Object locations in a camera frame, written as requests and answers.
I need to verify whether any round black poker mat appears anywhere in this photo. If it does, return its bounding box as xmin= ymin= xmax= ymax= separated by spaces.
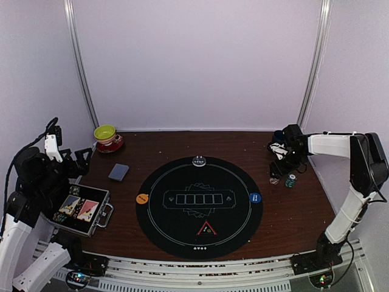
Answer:
xmin=136 ymin=157 xmax=263 ymax=260

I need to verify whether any blue card box in case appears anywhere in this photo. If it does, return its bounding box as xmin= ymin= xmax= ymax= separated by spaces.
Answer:
xmin=58 ymin=195 xmax=80 ymax=216

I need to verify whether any red black triangle marker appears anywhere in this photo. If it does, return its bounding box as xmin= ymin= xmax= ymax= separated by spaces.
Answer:
xmin=197 ymin=221 xmax=217 ymax=236

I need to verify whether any red card box in case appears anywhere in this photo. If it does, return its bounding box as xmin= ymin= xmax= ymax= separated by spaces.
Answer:
xmin=77 ymin=200 xmax=99 ymax=222

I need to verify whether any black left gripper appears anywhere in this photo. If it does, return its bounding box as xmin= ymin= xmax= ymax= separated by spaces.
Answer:
xmin=34 ymin=147 xmax=92 ymax=200

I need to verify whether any green poker chip stack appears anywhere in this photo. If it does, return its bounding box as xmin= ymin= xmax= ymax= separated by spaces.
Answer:
xmin=285 ymin=173 xmax=297 ymax=188

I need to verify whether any orange round blind button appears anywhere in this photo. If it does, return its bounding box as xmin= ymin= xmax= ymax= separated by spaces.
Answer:
xmin=136 ymin=193 xmax=149 ymax=205

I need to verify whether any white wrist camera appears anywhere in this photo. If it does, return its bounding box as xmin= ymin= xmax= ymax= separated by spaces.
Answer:
xmin=44 ymin=126 xmax=63 ymax=163
xmin=267 ymin=142 xmax=289 ymax=160

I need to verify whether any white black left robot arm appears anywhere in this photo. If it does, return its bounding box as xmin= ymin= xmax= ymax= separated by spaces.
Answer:
xmin=1 ymin=147 xmax=263 ymax=269

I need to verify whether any clear round dealer button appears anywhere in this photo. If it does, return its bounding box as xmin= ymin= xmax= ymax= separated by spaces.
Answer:
xmin=192 ymin=155 xmax=207 ymax=167

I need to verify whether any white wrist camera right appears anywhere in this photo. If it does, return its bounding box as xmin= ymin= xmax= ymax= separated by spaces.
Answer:
xmin=267 ymin=142 xmax=289 ymax=160

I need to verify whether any aluminium poker case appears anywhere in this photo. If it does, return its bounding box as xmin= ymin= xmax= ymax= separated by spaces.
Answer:
xmin=45 ymin=184 xmax=114 ymax=237

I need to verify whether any blue playing card deck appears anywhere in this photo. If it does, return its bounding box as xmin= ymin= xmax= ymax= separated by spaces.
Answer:
xmin=108 ymin=164 xmax=129 ymax=181

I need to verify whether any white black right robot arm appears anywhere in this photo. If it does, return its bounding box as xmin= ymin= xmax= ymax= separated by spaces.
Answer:
xmin=268 ymin=124 xmax=388 ymax=269

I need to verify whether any green bowl on red saucer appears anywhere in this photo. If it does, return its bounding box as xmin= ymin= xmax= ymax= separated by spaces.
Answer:
xmin=94 ymin=125 xmax=124 ymax=153

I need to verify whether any aluminium front rail frame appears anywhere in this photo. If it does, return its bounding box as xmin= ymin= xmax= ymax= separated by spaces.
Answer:
xmin=33 ymin=238 xmax=374 ymax=292

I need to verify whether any dark blue enamel mug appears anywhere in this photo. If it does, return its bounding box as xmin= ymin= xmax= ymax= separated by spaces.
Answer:
xmin=271 ymin=130 xmax=285 ymax=144

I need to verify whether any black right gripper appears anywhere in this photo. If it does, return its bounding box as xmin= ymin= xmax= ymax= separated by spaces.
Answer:
xmin=270 ymin=148 xmax=308 ymax=179

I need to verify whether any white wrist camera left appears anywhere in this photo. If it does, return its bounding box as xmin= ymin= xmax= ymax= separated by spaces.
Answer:
xmin=44 ymin=126 xmax=63 ymax=163

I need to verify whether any blue round blind button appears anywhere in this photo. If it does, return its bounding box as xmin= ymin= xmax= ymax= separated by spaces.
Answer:
xmin=249 ymin=192 xmax=262 ymax=204

